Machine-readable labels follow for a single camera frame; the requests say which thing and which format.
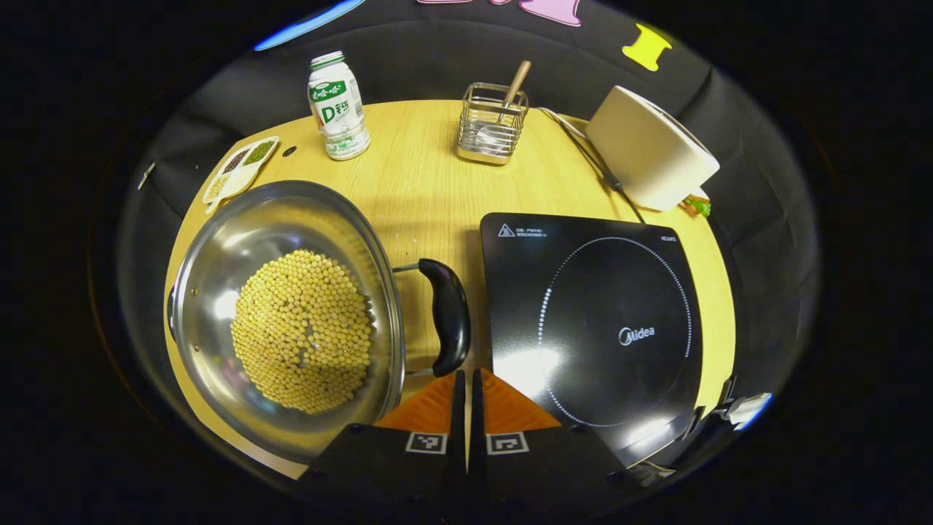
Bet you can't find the toaster power cable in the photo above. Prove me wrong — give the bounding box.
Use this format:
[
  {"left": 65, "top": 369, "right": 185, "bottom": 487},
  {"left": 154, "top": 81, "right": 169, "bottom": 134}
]
[{"left": 538, "top": 107, "right": 647, "bottom": 224}]

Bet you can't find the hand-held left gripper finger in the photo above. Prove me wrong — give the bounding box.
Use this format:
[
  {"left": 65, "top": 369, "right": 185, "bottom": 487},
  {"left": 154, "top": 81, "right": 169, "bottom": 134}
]
[
  {"left": 470, "top": 368, "right": 657, "bottom": 515},
  {"left": 299, "top": 370, "right": 467, "bottom": 513}
]

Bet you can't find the metal wire basket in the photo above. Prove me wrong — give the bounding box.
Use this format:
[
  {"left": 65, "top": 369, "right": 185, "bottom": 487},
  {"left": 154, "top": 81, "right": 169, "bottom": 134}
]
[{"left": 457, "top": 82, "right": 529, "bottom": 166}]

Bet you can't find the spoon with wooden handle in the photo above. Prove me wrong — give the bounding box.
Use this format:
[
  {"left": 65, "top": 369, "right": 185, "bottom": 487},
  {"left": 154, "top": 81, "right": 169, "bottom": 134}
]
[{"left": 477, "top": 61, "right": 532, "bottom": 150}]

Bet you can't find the pile of yellow soybeans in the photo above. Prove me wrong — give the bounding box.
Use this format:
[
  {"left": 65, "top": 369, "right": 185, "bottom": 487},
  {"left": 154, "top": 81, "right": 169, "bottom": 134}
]
[{"left": 230, "top": 249, "right": 374, "bottom": 415}]

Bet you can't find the steel pot with black handle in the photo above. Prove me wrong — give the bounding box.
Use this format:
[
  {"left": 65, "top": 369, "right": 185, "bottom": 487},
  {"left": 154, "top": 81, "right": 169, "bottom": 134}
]
[{"left": 168, "top": 180, "right": 473, "bottom": 464}]

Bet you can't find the white divided bean dish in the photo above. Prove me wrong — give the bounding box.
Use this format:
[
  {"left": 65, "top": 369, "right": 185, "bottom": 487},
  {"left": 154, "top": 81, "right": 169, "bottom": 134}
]
[{"left": 203, "top": 136, "right": 280, "bottom": 214}]

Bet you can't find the black induction cooktop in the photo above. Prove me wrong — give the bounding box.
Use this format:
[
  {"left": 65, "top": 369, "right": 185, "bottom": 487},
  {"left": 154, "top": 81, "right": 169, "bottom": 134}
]
[{"left": 480, "top": 212, "right": 704, "bottom": 467}]

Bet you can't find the white green drink bottle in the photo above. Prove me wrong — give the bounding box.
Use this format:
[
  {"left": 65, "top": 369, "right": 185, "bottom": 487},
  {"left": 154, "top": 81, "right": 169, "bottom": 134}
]
[{"left": 308, "top": 51, "right": 370, "bottom": 161}]

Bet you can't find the white toaster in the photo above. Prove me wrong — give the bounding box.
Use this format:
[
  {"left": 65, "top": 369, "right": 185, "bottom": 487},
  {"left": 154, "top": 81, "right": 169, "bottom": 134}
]
[{"left": 585, "top": 85, "right": 721, "bottom": 212}]

